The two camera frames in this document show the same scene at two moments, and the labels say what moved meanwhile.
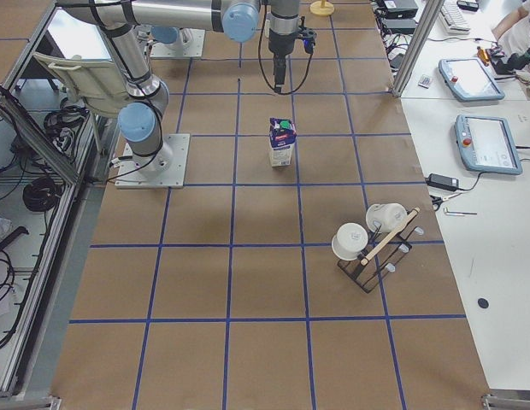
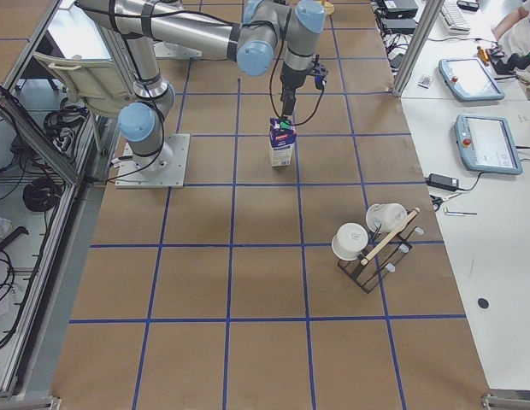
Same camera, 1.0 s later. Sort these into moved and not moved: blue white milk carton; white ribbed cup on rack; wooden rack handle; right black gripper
Moved: right black gripper
Not moved: blue white milk carton; wooden rack handle; white ribbed cup on rack
